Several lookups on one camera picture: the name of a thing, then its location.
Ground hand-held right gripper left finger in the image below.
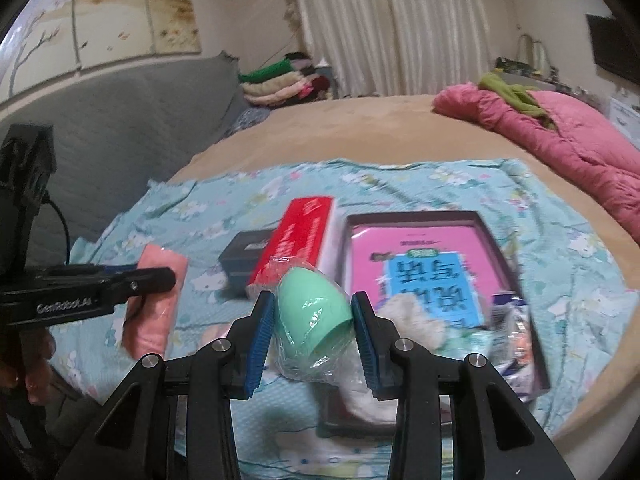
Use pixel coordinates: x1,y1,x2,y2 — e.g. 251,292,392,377
55,290,277,480

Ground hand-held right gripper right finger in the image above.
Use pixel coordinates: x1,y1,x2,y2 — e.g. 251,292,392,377
350,291,576,480

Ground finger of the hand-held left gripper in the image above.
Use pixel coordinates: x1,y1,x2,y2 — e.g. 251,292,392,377
100,266,177,307

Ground pink packet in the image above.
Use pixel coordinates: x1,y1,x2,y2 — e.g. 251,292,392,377
121,244,189,359

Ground cream teddy bear plush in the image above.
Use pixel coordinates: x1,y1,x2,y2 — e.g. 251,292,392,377
379,292,447,354

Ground large dark box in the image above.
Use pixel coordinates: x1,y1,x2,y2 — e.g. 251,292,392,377
345,211,551,404

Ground person's left hand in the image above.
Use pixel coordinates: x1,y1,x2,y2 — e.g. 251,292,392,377
21,329,57,407

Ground small dark box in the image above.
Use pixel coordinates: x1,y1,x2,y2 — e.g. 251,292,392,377
218,230,277,302

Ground pink book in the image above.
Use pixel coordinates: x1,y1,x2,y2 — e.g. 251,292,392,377
350,222,516,332

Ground grey quilted headboard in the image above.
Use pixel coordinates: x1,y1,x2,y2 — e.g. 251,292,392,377
0,52,251,286

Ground green patterned tissue pack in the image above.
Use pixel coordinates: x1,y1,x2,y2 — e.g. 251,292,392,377
444,330,494,362

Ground long red box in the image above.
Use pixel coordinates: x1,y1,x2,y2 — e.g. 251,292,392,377
245,196,337,301

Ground colourful snack packets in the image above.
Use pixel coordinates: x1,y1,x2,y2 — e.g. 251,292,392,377
487,292,539,392

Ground light blue printed blanket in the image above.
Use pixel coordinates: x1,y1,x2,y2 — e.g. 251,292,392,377
50,158,640,480

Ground blue patterned pillow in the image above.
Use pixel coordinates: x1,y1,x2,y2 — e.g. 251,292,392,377
225,106,274,137

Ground beige bedspread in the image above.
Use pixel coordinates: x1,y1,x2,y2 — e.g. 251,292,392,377
165,92,640,431

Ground cream folded blanket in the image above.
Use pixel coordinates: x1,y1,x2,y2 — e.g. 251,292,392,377
241,75,306,97

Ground green folded blanket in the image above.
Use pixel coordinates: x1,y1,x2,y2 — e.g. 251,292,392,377
239,59,296,84

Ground dark red folded clothes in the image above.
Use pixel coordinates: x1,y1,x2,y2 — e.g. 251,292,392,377
295,71,334,102

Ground green cloth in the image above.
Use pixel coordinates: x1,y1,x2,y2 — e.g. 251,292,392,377
477,72,557,129

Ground pink quilt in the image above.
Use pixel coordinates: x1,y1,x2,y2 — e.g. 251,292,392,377
432,82,640,246

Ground white curtain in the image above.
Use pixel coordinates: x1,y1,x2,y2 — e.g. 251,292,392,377
287,0,493,99

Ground white plastic bag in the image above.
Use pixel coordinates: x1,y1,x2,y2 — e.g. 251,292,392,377
517,34,549,74

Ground white cabinet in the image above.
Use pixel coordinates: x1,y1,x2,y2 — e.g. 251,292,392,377
607,94,640,137

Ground black television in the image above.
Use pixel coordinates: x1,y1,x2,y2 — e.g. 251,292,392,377
586,14,640,84

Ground black cable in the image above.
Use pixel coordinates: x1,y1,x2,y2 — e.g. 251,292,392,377
42,194,72,267

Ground wall poster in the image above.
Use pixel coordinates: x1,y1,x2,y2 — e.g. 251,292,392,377
0,0,204,107

